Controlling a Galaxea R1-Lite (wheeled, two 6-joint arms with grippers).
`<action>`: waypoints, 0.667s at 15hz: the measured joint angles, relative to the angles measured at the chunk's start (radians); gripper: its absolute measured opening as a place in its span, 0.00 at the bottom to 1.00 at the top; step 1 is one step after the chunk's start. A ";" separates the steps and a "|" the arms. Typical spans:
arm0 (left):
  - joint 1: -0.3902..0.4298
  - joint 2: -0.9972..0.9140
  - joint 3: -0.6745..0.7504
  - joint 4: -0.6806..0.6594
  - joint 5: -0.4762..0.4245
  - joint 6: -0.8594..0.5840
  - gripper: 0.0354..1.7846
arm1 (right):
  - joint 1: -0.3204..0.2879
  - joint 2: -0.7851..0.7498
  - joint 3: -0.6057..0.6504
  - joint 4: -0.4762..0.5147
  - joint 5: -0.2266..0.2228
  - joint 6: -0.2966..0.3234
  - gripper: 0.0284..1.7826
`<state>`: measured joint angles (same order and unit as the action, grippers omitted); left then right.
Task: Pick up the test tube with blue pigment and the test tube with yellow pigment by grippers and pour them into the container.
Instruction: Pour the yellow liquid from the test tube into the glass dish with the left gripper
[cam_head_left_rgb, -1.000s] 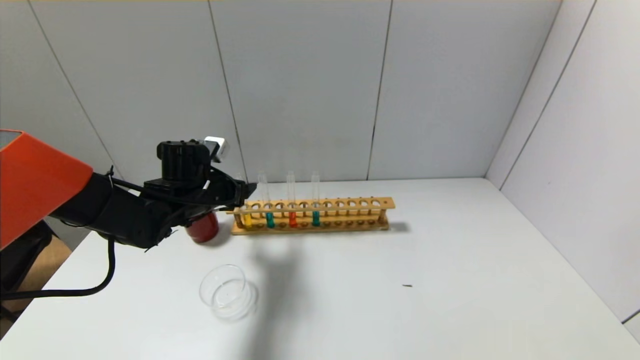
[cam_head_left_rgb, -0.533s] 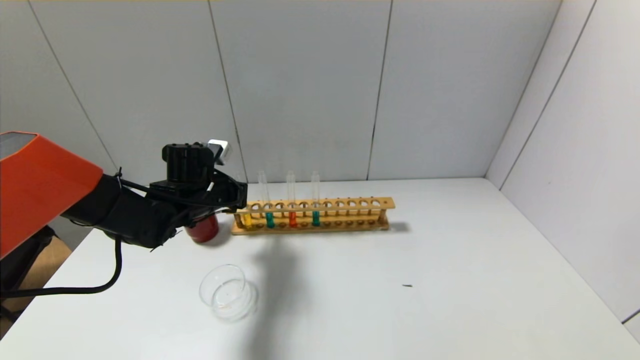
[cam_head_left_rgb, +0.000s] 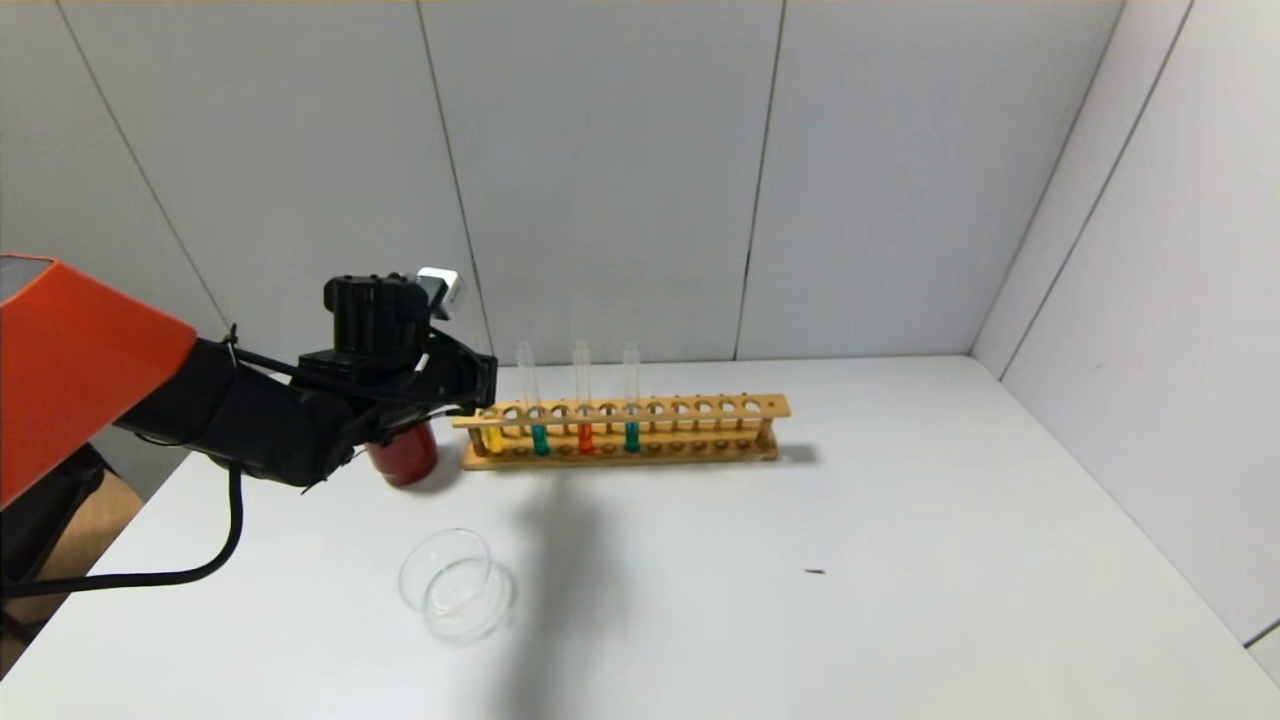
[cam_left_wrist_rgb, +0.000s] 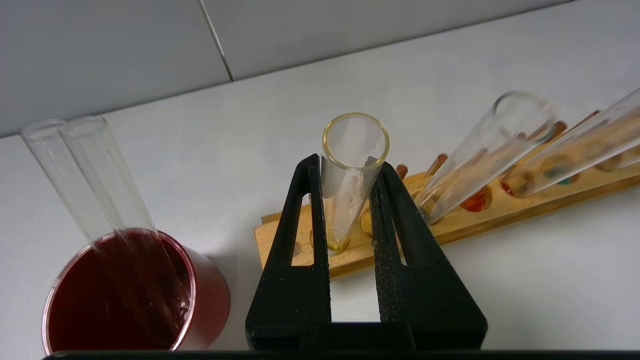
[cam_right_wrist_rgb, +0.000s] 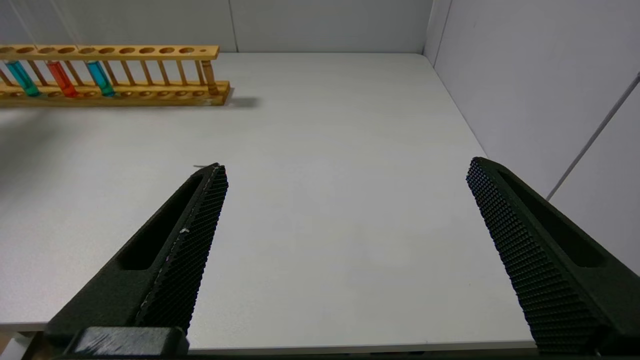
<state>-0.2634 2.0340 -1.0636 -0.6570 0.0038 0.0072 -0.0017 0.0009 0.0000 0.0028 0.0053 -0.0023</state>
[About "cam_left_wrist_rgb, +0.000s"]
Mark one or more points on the orange pigment glass test tube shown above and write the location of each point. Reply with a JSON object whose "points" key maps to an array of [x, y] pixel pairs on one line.
{"points": [[590, 145]]}

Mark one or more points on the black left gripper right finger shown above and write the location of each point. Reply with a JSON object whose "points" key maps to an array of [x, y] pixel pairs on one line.
{"points": [[435, 300]]}

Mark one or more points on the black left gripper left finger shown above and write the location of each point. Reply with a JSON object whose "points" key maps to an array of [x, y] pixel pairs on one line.
{"points": [[300, 300]]}

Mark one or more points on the blue pigment glass test tube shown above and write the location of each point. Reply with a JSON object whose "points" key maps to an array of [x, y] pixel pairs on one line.
{"points": [[490, 150]]}

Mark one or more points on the red plastic cup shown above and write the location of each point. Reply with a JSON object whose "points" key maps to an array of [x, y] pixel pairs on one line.
{"points": [[210, 300]]}

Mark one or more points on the empty clear glass test tube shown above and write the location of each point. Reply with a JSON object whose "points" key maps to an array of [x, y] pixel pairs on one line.
{"points": [[105, 170], [50, 165]]}

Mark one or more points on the wooden test tube rack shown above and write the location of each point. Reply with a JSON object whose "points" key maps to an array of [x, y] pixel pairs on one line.
{"points": [[490, 220]]}

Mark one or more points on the yellow pigment glass test tube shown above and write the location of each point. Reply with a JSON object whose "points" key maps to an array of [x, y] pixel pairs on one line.
{"points": [[355, 175]]}

